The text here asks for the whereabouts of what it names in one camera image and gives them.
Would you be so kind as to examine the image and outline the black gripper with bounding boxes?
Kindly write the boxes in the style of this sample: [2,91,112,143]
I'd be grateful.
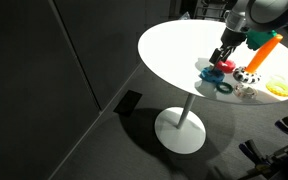
[208,27,249,72]

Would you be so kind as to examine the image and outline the blue toothed ring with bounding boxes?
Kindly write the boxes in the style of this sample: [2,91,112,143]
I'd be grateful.
[198,66,226,84]

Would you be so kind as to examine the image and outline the orange stacking peg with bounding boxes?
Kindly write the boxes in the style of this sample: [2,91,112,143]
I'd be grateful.
[244,33,284,75]

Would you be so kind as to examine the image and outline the black floor mat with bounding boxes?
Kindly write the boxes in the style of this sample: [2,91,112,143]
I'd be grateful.
[113,89,144,118]

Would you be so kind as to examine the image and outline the red toothed ring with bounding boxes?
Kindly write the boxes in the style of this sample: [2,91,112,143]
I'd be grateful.
[215,59,237,74]

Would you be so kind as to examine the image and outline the small teal ring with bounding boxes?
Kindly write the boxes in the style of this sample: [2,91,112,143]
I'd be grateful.
[216,81,234,95]

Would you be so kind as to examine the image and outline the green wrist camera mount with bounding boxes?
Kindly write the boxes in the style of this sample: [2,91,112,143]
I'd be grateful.
[245,29,278,52]

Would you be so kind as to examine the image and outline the clear transparent ring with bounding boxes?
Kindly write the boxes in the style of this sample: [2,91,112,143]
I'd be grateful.
[233,83,259,100]

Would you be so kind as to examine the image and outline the metal frame rack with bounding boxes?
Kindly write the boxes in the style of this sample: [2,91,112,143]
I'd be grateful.
[194,0,229,20]

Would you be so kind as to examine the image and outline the orange toothed ring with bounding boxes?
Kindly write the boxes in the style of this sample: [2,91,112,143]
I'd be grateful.
[265,80,288,98]

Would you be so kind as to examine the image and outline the white table pedestal base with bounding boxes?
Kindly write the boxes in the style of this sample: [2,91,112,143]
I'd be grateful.
[154,93,207,155]

